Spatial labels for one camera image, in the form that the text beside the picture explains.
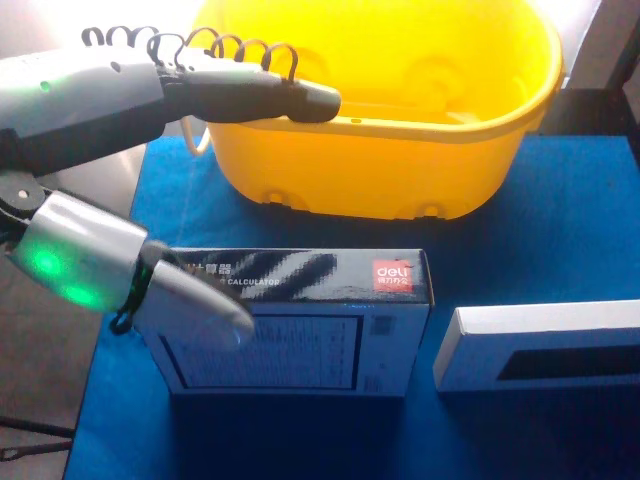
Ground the thin black cable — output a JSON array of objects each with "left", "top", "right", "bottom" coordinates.
[{"left": 0, "top": 413, "right": 77, "bottom": 437}]

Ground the cream basket handle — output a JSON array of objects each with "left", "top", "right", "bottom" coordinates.
[{"left": 179, "top": 117, "right": 212, "bottom": 157}]

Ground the black strap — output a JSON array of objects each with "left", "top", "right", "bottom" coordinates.
[{"left": 0, "top": 438, "right": 76, "bottom": 462}]

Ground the blue table cloth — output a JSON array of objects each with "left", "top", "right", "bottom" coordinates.
[{"left": 64, "top": 134, "right": 640, "bottom": 480}]

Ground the black coiled cable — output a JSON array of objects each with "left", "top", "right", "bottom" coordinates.
[{"left": 82, "top": 25, "right": 300, "bottom": 84}]

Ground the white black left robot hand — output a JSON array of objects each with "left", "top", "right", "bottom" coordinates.
[{"left": 0, "top": 48, "right": 343, "bottom": 350}]

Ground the deli calculator box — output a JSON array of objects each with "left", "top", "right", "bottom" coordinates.
[{"left": 134, "top": 247, "right": 435, "bottom": 399}]

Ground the yellow plastic basket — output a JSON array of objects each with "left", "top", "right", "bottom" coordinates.
[{"left": 192, "top": 0, "right": 566, "bottom": 221}]

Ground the white and blue box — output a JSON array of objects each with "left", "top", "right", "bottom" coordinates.
[{"left": 432, "top": 299, "right": 640, "bottom": 396}]

